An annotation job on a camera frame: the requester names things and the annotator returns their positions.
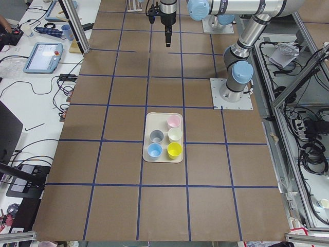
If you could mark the wooden mug tree stand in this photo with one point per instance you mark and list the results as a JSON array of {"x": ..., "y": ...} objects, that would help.
[{"x": 73, "y": 46}]

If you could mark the far blue teach pendant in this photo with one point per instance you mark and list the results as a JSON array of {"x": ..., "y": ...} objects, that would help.
[{"x": 55, "y": 13}]

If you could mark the blue teach pendant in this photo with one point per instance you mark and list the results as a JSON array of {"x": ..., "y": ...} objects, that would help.
[
  {"x": 44, "y": 58},
  {"x": 55, "y": 13}
]

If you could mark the yellow plastic cup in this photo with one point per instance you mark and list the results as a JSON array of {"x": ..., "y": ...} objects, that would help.
[{"x": 174, "y": 150}]

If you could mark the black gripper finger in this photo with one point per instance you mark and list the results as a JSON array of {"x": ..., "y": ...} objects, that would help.
[{"x": 168, "y": 35}]

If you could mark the black monitor stand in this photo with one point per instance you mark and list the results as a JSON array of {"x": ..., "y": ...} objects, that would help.
[{"x": 28, "y": 180}]

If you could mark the near blue teach pendant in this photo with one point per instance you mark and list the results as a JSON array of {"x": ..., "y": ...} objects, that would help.
[{"x": 44, "y": 58}]

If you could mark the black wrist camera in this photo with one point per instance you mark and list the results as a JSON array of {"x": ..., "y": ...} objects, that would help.
[{"x": 152, "y": 12}]

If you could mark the person forearm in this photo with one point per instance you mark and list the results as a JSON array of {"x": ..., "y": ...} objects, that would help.
[{"x": 5, "y": 26}]

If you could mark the grey plastic cup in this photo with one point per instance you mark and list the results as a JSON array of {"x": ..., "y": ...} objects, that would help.
[{"x": 156, "y": 136}]

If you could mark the blue cup on desk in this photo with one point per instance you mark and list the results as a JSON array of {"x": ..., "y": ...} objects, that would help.
[{"x": 67, "y": 31}]

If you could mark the light blue plastic cup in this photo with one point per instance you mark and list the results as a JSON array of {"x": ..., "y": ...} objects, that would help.
[{"x": 154, "y": 151}]

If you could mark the crumpled white paper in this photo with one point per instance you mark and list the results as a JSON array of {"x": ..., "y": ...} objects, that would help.
[{"x": 284, "y": 54}]

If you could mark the blue checkered cloth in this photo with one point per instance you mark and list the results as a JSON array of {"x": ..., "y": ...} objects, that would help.
[{"x": 49, "y": 31}]

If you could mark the aluminium frame post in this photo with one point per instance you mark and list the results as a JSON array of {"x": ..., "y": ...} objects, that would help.
[{"x": 75, "y": 24}]

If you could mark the pink plastic cup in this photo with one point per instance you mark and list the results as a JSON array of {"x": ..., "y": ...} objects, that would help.
[{"x": 174, "y": 121}]

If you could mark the white plastic cup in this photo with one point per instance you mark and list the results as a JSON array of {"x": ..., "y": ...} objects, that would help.
[{"x": 175, "y": 135}]

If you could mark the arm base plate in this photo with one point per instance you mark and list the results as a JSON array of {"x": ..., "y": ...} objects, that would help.
[
  {"x": 224, "y": 99},
  {"x": 228, "y": 30}
]

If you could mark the black power adapter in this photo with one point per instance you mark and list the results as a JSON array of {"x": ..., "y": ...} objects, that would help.
[{"x": 68, "y": 77}]

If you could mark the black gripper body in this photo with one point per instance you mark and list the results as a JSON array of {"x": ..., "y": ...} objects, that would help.
[{"x": 168, "y": 18}]

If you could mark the cream plastic tray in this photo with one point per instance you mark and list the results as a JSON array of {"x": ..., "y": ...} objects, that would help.
[{"x": 158, "y": 121}]

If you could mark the white paper cup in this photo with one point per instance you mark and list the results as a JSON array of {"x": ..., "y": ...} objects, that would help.
[{"x": 27, "y": 30}]

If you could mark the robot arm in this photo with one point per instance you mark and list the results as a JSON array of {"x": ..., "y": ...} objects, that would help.
[
  {"x": 240, "y": 72},
  {"x": 220, "y": 21}
]

